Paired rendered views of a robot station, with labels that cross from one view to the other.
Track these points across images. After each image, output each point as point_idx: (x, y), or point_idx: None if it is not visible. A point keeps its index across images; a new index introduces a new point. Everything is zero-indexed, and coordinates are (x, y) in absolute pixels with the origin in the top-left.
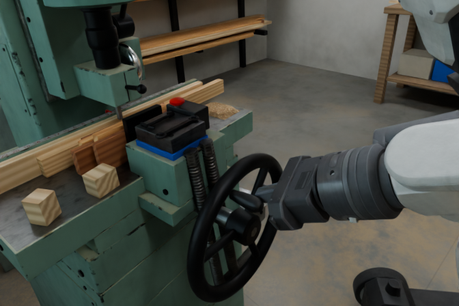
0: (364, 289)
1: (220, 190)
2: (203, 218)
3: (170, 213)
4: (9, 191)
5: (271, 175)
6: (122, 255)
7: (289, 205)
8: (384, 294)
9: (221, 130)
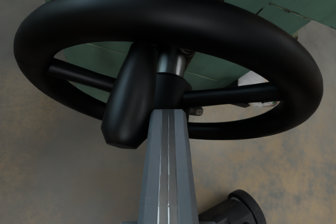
0: (238, 201)
1: (105, 7)
2: (37, 16)
3: None
4: None
5: (277, 107)
6: None
7: None
8: (239, 222)
9: None
